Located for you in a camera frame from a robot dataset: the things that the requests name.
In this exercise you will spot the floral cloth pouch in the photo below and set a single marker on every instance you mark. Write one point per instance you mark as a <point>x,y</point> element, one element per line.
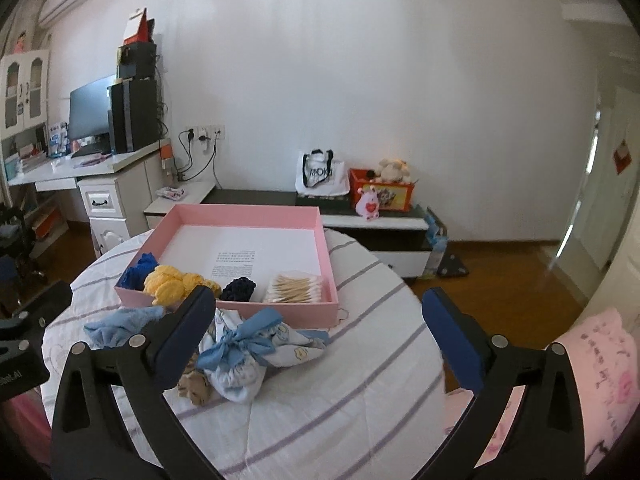
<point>171,192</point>

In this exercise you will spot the small doll figurine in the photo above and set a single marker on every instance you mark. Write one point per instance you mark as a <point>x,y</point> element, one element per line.
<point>21,42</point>

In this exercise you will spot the white desk with drawers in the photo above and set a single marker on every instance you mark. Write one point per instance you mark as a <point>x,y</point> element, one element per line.
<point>130,160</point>

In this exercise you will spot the blue plastic package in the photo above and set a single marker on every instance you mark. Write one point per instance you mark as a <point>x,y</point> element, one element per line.
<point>437,245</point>

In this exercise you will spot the black computer tower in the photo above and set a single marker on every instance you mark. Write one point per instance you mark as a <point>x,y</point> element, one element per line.
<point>135,115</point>

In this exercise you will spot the yellow knitted cloth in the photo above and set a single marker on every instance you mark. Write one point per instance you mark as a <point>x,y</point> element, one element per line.
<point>165,285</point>

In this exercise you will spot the white tote bag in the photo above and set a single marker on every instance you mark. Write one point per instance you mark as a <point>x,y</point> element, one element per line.
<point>320,175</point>

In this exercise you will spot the cream plush toy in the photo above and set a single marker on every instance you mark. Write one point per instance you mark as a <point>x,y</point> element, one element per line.
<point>392,170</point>

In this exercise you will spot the navy scrunchie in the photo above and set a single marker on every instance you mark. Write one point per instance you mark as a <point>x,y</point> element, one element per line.
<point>237,290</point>

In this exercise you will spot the low white and black cabinet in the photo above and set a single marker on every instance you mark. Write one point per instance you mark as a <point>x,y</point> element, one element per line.
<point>260,196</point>

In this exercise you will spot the beige scrunchie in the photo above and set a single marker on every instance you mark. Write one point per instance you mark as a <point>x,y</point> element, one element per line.
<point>197,390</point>

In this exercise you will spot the black floor stand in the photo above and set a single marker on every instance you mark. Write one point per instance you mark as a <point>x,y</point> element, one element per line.
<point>452,266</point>

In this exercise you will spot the pink heart toy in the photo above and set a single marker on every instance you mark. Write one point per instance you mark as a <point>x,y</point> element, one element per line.
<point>369,207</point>

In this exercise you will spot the stack of books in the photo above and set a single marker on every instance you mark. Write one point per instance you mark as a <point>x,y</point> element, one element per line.
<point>30,162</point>

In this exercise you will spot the red toy box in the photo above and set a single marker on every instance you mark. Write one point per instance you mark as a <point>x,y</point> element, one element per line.
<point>395,195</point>

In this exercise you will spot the white glass-door cabinet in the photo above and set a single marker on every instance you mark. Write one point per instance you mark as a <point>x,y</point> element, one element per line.
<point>25,127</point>

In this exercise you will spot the white striped tablecloth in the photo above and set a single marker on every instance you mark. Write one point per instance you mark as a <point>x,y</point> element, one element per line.
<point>325,410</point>

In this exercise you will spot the blue knitted cloth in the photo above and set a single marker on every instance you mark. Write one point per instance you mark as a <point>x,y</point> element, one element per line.
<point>137,275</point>

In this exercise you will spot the orange hanging tag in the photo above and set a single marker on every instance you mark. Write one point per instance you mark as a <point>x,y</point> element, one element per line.
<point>166,152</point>

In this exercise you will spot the black box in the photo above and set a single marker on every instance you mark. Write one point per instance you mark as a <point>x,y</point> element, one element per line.
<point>137,60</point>

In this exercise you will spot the black office chair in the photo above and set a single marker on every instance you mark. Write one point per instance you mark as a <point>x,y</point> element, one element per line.
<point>15,240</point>

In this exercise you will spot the white wall socket strip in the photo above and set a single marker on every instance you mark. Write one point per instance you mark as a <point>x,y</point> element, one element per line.
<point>210,130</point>

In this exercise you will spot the printed baby hat blue bow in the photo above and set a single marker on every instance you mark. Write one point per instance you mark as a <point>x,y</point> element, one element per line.
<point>235,370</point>

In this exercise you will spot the red door decoration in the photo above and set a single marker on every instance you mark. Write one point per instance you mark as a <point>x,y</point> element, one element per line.
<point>624,157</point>

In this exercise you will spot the black computer monitor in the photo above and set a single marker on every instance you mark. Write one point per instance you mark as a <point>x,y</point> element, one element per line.
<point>90,110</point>

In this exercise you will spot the pack of cotton swabs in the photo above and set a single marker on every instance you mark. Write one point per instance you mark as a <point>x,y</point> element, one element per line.
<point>292,287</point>

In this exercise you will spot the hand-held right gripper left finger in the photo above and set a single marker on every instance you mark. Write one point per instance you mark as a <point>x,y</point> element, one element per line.
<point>182,340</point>

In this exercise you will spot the red and white desk calendar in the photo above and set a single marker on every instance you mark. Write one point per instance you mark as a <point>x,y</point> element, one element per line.
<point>135,27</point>

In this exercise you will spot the blue and white wipes pack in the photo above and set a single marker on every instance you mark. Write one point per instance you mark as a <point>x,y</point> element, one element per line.
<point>57,137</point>

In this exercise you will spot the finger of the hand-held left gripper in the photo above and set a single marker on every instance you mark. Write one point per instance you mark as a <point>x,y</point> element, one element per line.
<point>50,297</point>

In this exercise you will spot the light blue cloth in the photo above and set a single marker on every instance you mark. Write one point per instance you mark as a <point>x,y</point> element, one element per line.
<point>120,325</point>

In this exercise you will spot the pink box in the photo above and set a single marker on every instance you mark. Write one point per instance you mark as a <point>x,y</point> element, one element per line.
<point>300,316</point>

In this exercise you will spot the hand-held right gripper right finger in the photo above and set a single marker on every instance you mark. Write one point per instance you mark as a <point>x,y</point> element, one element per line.
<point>450,340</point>

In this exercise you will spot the pink flat pouch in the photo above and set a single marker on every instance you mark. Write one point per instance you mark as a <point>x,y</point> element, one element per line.
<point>90,161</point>

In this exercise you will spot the pink bedding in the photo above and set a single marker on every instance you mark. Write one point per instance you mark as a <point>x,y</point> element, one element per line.
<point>30,420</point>

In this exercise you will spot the white door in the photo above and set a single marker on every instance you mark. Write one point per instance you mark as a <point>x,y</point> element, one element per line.
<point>615,220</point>

